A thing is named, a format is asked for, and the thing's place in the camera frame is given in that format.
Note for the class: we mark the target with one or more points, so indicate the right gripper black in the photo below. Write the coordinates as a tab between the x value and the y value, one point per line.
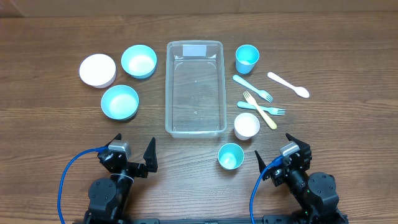
303	158

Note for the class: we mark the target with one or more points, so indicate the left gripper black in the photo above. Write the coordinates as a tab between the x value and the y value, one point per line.
150	162

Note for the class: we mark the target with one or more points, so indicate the light blue bowl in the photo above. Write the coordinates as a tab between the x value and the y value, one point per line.
120	102

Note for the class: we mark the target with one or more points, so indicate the white cup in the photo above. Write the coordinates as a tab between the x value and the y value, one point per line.
246	125

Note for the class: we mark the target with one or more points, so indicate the teal cup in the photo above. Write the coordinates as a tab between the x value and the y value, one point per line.
230	156

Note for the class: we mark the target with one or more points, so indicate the white plastic spoon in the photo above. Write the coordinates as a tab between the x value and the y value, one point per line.
299	90

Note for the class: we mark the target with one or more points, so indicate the yellow plastic fork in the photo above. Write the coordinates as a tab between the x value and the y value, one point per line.
249	98

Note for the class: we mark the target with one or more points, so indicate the white bowl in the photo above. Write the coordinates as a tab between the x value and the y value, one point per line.
98	70

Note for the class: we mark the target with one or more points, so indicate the teal bowl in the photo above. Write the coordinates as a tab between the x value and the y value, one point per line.
139	61

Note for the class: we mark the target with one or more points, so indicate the blue cup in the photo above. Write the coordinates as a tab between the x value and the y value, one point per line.
246	58

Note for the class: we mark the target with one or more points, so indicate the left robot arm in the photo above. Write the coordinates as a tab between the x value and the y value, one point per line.
108	196

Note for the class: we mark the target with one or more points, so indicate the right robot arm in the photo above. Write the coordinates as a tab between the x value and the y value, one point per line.
315	193

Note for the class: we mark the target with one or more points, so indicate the clear plastic container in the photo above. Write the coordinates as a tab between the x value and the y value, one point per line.
195	89

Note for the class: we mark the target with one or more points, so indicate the light blue fork lower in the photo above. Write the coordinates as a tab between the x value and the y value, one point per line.
270	110

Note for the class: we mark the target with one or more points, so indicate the light blue fork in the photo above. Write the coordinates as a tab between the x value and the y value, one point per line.
262	93
270	110

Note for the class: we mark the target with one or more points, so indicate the light blue fork upper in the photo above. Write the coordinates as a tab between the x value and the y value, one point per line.
262	93

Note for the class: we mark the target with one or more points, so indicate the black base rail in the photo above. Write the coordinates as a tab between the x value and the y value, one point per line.
208	221

